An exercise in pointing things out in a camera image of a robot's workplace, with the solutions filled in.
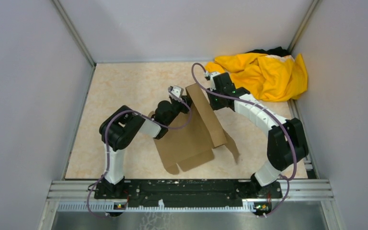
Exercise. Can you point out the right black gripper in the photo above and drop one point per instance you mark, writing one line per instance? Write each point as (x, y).
(214, 106)

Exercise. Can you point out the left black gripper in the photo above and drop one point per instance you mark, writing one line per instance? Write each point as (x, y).
(185, 109)

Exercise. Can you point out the brown cardboard box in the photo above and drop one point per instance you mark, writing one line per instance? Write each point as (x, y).
(193, 145)

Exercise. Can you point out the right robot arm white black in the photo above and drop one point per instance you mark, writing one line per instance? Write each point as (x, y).
(286, 144)

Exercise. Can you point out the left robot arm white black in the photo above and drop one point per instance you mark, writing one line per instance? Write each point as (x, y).
(118, 131)

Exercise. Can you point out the yellow cloth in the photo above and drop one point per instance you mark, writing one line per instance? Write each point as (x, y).
(269, 78)

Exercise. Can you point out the black cloth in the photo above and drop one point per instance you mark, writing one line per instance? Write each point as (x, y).
(278, 51)

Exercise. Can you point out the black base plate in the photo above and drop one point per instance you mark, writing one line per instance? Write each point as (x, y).
(190, 192)

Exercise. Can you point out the aluminium frame rail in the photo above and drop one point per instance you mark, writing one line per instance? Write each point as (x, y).
(78, 195)

